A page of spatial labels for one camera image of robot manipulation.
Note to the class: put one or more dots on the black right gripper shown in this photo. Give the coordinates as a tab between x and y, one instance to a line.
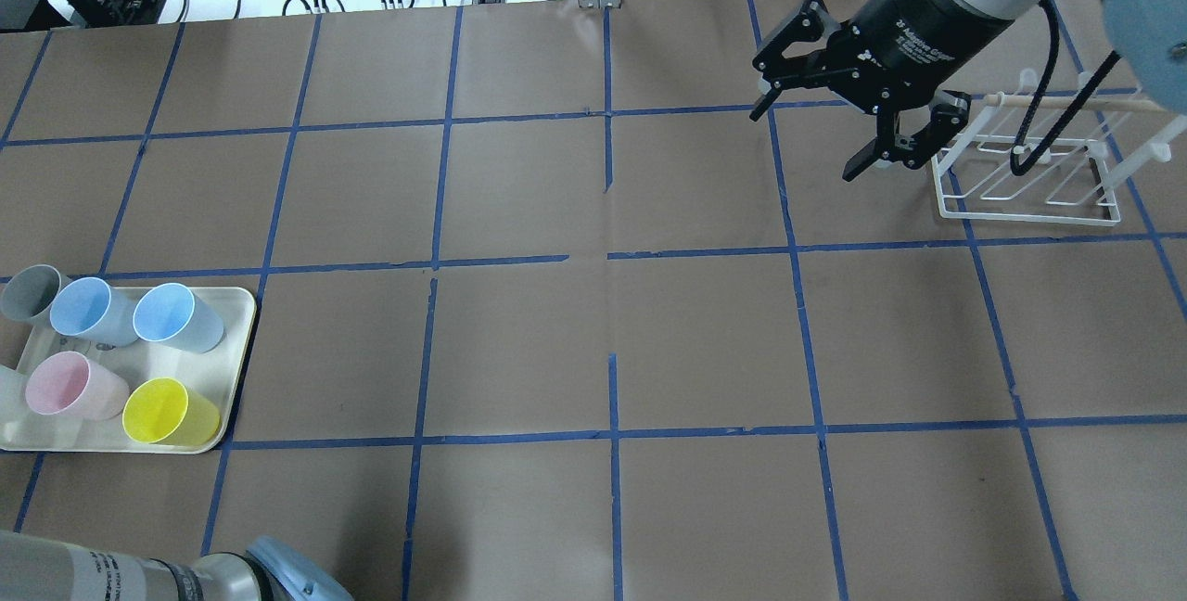
916	31

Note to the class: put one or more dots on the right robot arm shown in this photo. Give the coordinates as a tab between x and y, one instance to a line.
1149	34

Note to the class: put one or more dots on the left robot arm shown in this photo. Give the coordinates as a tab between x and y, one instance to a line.
33	568

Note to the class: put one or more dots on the light blue cup near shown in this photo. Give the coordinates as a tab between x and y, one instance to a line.
176	317

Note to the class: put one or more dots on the light blue cup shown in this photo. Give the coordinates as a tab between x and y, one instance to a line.
90	309
176	317

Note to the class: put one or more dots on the yellow plastic cup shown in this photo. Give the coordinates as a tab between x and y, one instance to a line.
164	411

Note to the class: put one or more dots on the light blue cup far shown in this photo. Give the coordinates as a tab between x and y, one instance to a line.
90	309

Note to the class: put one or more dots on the pink plastic cup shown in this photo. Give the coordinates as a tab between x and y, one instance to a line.
71	385

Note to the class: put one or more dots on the grey plastic cup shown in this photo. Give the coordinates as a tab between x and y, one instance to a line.
28	296

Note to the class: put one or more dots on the cream plastic tray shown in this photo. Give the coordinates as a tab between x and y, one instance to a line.
215	375

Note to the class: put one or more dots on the white wire cup rack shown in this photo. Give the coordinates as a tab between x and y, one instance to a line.
1078	180

